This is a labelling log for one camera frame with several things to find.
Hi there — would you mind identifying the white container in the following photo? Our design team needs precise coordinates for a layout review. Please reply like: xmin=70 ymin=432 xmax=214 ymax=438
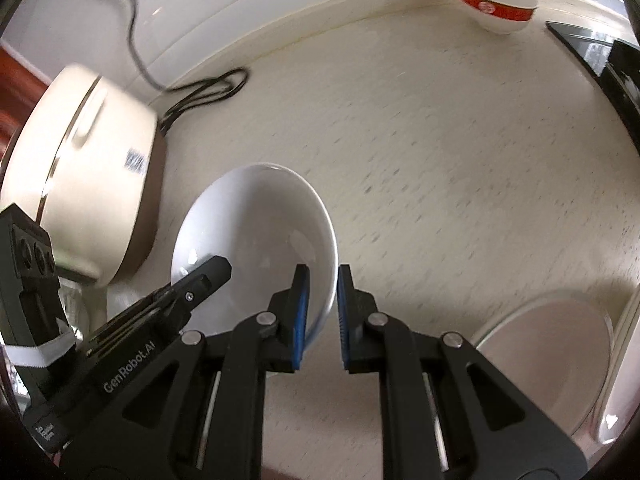
xmin=597 ymin=287 xmax=640 ymax=446

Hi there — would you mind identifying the black power cable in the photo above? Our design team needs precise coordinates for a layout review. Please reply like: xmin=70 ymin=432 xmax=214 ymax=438
xmin=65 ymin=0 xmax=249 ymax=133

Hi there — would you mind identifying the cream and brown rice cooker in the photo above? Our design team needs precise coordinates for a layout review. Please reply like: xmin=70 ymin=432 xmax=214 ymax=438
xmin=0 ymin=64 xmax=168 ymax=288

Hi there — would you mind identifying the red-brown wooden cabinet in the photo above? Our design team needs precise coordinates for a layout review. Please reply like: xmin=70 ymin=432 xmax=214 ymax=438
xmin=0 ymin=42 xmax=51 ymax=161

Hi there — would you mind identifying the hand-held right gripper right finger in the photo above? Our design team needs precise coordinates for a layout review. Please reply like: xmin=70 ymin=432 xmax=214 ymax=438
xmin=336 ymin=263 xmax=587 ymax=480

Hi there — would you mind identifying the large plain white bowl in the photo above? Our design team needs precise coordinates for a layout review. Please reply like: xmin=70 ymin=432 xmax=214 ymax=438
xmin=171 ymin=162 xmax=337 ymax=346

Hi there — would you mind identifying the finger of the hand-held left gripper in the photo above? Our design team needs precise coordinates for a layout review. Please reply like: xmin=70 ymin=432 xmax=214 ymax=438
xmin=25 ymin=256 xmax=232 ymax=454

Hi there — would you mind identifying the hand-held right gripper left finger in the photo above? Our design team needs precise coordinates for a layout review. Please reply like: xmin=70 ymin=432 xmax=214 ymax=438
xmin=62 ymin=263 xmax=311 ymax=480

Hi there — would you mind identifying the white bowl with red band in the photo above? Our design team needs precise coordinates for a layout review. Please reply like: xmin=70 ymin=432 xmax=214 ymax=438
xmin=452 ymin=0 xmax=539 ymax=36

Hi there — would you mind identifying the round glass lid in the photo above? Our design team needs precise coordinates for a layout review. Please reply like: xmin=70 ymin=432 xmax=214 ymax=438
xmin=472 ymin=290 xmax=617 ymax=443

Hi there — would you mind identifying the black glass cooktop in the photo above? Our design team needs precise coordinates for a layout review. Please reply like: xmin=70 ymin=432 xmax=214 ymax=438
xmin=545 ymin=20 xmax=640 ymax=156

